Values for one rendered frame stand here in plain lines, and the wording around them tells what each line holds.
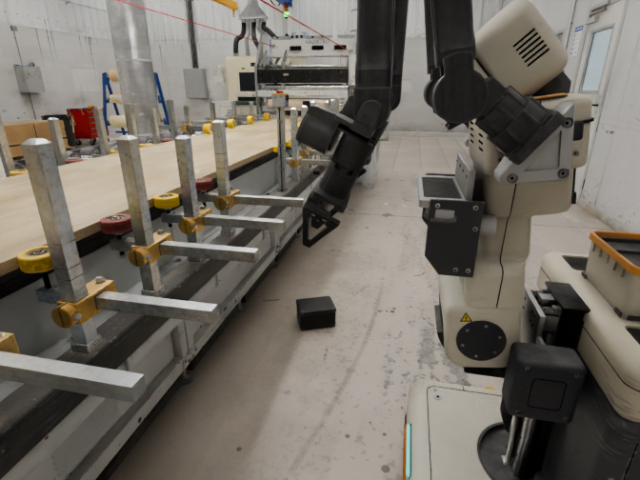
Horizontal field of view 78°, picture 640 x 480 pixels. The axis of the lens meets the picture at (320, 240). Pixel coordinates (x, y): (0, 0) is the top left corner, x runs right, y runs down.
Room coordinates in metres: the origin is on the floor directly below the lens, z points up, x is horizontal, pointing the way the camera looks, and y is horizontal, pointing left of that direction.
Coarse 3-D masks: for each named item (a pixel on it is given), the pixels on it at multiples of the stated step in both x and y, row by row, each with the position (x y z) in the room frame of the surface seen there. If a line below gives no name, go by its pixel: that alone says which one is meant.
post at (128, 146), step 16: (128, 144) 0.97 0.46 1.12; (128, 160) 0.98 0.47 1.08; (128, 176) 0.98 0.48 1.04; (128, 192) 0.98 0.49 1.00; (144, 192) 1.00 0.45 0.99; (144, 208) 0.99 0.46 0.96; (144, 224) 0.98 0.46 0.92; (144, 240) 0.97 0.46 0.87; (144, 272) 0.98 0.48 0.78; (144, 288) 0.98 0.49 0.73
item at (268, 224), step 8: (168, 216) 1.28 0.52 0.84; (176, 216) 1.28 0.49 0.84; (208, 216) 1.26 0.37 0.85; (216, 216) 1.26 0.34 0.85; (224, 216) 1.26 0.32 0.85; (232, 216) 1.26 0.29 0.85; (240, 216) 1.26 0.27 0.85; (208, 224) 1.25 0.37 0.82; (216, 224) 1.25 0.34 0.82; (224, 224) 1.24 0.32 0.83; (232, 224) 1.23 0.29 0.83; (240, 224) 1.23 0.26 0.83; (248, 224) 1.22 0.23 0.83; (256, 224) 1.22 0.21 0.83; (264, 224) 1.21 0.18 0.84; (272, 224) 1.20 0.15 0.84; (280, 224) 1.20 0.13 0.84
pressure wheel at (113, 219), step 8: (112, 216) 1.05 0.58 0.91; (120, 216) 1.08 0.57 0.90; (128, 216) 1.07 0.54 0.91; (104, 224) 1.02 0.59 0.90; (112, 224) 1.02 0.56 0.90; (120, 224) 1.03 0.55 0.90; (128, 224) 1.04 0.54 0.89; (104, 232) 1.02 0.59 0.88; (112, 232) 1.02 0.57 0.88; (120, 232) 1.02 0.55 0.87
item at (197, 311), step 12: (48, 300) 0.79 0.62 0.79; (96, 300) 0.77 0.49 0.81; (108, 300) 0.76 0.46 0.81; (120, 300) 0.76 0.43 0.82; (132, 300) 0.75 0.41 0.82; (144, 300) 0.75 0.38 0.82; (156, 300) 0.75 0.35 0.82; (168, 300) 0.75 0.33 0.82; (180, 300) 0.75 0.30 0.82; (132, 312) 0.75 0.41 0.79; (144, 312) 0.74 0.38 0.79; (156, 312) 0.74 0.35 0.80; (168, 312) 0.73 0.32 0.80; (180, 312) 0.72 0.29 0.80; (192, 312) 0.72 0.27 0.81; (204, 312) 0.71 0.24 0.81; (216, 312) 0.73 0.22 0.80
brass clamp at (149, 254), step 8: (160, 240) 1.02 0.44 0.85; (168, 240) 1.05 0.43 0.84; (136, 248) 0.96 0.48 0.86; (144, 248) 0.97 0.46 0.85; (152, 248) 0.98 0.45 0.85; (128, 256) 0.95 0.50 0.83; (136, 256) 0.95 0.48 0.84; (144, 256) 0.95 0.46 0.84; (152, 256) 0.98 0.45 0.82; (160, 256) 1.01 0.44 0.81; (136, 264) 0.95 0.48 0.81; (144, 264) 0.95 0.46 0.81
